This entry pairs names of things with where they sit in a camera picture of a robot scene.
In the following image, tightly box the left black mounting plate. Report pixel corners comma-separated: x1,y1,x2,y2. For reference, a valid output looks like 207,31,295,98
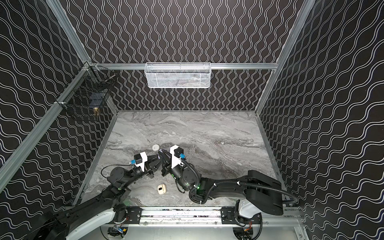
113,207,143,225

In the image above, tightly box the small brass object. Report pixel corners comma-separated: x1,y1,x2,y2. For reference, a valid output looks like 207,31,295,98
93,107,100,117

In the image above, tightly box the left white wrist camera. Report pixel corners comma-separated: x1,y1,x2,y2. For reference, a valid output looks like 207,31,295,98
130,152,148,172

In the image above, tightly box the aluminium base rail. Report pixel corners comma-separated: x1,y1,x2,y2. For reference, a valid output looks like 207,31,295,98
59,206,304,229

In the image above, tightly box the beige charging case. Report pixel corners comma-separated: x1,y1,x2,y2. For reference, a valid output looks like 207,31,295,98
157,184,167,195

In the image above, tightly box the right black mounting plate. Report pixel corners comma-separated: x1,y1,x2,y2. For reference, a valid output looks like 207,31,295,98
220,207,261,226

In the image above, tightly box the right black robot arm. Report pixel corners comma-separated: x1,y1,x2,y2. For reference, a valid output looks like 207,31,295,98
158,147,298,219

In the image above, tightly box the white round charging case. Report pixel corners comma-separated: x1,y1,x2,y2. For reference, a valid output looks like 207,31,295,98
152,144,160,152

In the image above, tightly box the black mounting plate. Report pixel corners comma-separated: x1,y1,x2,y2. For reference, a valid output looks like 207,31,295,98
220,207,261,226
113,207,143,225

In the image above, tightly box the black wire basket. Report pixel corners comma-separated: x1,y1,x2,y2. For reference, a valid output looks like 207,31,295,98
58,66,117,122

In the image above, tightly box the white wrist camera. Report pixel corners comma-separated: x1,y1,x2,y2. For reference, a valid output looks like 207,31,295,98
170,145,185,169
130,152,148,172

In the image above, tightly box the white wire mesh basket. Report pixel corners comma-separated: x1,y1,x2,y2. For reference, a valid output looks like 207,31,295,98
144,62,212,89

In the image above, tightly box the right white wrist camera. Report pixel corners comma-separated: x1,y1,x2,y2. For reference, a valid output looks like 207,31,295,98
170,145,185,169

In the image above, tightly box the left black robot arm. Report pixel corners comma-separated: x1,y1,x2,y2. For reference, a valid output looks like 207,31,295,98
22,155,162,240

